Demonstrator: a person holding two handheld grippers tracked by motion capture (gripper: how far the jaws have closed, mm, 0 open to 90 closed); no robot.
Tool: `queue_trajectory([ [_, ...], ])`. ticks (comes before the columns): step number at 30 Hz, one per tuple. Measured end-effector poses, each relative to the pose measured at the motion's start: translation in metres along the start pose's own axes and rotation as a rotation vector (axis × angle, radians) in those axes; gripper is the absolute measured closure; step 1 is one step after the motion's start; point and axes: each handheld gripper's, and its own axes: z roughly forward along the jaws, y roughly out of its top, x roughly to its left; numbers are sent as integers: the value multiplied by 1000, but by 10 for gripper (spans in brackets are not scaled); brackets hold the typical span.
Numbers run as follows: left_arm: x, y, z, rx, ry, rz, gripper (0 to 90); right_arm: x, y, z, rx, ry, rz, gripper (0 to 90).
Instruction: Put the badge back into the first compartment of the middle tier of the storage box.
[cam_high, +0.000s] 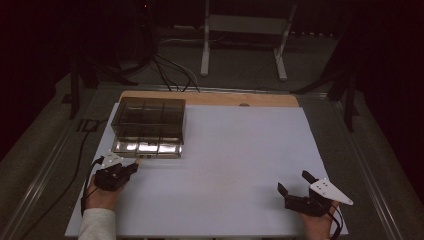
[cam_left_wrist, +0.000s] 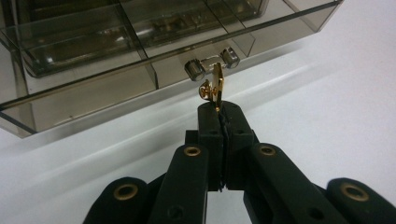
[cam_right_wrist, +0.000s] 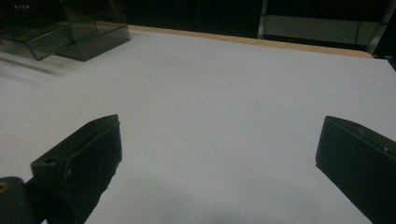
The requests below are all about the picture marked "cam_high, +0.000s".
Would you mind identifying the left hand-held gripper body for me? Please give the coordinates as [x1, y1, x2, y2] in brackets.
[93, 152, 134, 192]

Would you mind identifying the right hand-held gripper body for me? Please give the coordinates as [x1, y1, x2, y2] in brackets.
[283, 177, 355, 218]

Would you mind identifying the clear plastic drawer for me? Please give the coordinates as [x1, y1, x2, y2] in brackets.
[111, 135, 184, 160]

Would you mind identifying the dark transparent drawer box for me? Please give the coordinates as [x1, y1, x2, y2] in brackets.
[110, 96, 187, 147]

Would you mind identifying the person's left hand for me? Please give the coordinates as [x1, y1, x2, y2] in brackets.
[84, 179, 127, 212]

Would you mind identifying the person's right hand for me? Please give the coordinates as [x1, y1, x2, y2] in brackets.
[301, 200, 341, 240]

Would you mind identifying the white table sheet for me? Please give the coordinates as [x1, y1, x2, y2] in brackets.
[64, 102, 350, 239]

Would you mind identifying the black metal stand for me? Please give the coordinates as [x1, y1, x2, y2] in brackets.
[61, 54, 140, 121]
[289, 31, 362, 133]

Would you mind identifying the white metal stand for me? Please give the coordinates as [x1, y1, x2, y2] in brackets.
[199, 0, 299, 82]

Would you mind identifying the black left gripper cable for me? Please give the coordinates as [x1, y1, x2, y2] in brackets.
[80, 155, 105, 217]

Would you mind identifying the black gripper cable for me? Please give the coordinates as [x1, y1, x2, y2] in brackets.
[327, 202, 345, 240]
[80, 155, 105, 217]

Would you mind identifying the black floor cable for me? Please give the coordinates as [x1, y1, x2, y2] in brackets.
[18, 128, 96, 240]

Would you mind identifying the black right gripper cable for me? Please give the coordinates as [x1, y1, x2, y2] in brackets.
[327, 202, 345, 240]

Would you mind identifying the black floor bracket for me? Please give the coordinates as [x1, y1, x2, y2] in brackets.
[76, 117, 100, 133]

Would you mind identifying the metal floor rail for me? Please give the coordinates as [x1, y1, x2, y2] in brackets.
[329, 99, 406, 240]
[0, 109, 88, 240]

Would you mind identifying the black cable bundle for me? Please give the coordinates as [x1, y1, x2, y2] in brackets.
[150, 52, 202, 94]

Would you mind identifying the white floor cable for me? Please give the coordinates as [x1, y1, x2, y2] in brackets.
[157, 37, 202, 92]

